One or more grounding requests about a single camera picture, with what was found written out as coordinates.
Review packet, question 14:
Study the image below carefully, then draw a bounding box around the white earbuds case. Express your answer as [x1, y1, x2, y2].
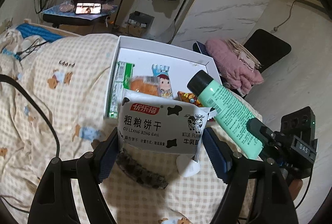
[176, 154, 200, 178]

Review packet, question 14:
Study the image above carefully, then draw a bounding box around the dark tortoiseshell hair claw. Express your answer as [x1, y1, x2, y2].
[116, 149, 168, 189]

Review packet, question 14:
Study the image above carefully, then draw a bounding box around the mint green cream tube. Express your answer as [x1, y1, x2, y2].
[187, 70, 263, 159]

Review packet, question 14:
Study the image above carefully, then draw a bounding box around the white cow-print biscuit pack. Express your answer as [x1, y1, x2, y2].
[118, 89, 210, 157]

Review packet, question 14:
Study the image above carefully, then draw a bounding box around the red yellow snack bag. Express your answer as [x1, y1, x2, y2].
[177, 91, 203, 107]

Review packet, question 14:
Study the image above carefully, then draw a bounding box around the orange bread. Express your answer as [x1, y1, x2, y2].
[129, 76, 160, 96]

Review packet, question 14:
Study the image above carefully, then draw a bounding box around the blue cartoon lollipop pack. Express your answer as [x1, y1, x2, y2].
[151, 65, 173, 99]

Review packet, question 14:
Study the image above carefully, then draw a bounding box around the green wafer snack pack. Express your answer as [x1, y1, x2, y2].
[106, 61, 134, 118]

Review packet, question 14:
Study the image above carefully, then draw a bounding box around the person's right hand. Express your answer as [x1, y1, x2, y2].
[289, 179, 303, 201]

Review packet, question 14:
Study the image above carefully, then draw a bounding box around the pink fleece blanket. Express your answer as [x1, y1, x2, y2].
[205, 39, 264, 96]

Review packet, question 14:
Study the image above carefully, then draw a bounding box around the stack of woven mats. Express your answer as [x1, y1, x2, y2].
[226, 39, 262, 71]

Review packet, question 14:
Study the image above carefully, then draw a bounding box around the white shallow cardboard box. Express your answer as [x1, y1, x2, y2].
[104, 36, 221, 118]

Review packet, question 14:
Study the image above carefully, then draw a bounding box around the black chair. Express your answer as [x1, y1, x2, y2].
[244, 29, 292, 73]

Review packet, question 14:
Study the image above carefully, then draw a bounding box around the blue book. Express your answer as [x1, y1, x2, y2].
[192, 41, 209, 56]

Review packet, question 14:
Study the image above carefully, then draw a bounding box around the smartphone with lit screen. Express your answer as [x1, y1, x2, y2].
[75, 3, 101, 15]

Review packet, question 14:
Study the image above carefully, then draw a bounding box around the black cable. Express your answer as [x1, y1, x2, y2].
[0, 73, 61, 159]

